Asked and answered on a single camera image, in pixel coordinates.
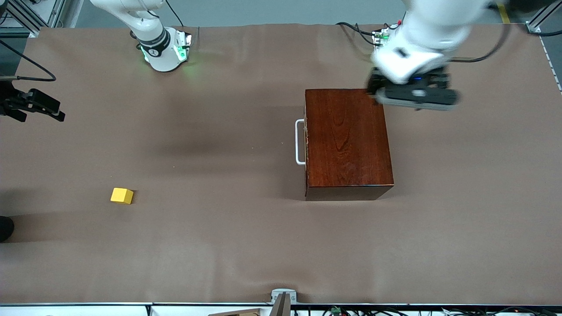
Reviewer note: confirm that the aluminium frame post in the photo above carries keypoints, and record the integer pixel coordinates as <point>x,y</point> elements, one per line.
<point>55,11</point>
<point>538,22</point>

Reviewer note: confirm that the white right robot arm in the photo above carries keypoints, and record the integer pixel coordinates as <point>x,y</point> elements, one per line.
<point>153,44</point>

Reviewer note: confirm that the brown table cover sheet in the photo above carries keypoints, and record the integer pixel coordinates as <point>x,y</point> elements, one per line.
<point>219,254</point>

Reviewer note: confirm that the yellow block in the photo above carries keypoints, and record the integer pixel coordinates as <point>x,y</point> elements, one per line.
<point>121,196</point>

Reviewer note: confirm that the dark red wooden cabinet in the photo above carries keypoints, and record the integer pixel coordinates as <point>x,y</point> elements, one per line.
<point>351,140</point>

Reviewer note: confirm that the white table edge rail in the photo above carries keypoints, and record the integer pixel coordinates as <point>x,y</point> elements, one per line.
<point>88,310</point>

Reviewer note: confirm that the black round object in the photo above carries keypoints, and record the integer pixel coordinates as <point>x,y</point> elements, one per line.
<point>4,228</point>

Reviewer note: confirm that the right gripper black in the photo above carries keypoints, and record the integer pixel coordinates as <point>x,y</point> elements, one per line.
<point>9,99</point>

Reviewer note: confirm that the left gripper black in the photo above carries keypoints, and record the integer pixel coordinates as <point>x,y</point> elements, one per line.
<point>374,82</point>

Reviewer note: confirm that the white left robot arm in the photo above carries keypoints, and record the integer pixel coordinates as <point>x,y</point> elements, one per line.
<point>434,26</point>

